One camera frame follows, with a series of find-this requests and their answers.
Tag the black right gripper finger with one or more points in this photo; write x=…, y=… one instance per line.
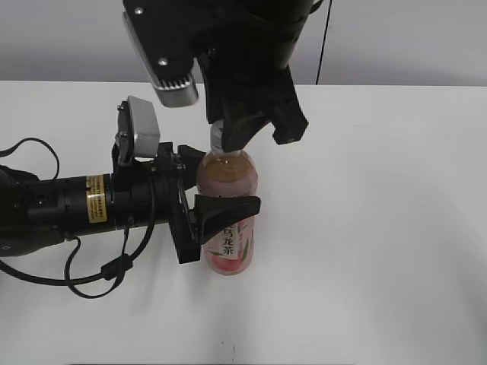
x=240, y=127
x=216, y=109

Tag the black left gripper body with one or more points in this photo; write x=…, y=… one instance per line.
x=149, y=193

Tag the peach oolong tea bottle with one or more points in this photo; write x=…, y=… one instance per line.
x=229, y=175

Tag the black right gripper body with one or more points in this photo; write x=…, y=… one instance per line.
x=243, y=50

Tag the white bottle cap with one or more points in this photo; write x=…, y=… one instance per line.
x=216, y=134

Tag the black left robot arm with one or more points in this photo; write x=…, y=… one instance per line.
x=39, y=213

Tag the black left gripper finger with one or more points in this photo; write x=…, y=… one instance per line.
x=214, y=214
x=191, y=159

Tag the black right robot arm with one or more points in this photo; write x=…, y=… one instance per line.
x=242, y=48

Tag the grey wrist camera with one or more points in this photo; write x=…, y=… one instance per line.
x=138, y=132
x=165, y=55

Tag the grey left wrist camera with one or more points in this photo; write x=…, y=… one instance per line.
x=138, y=132

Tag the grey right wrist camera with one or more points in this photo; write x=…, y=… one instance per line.
x=165, y=55

